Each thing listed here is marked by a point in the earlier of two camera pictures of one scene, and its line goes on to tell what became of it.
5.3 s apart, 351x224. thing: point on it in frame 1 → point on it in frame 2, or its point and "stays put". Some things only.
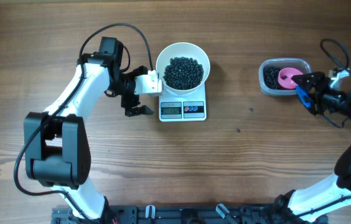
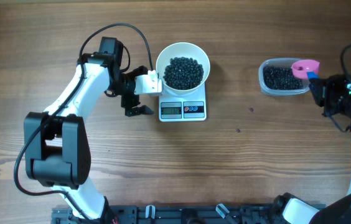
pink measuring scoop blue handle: [285, 79] → [305, 69]
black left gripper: [127, 103] stays put
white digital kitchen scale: [191, 108] stays put
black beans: [271, 78] stays put
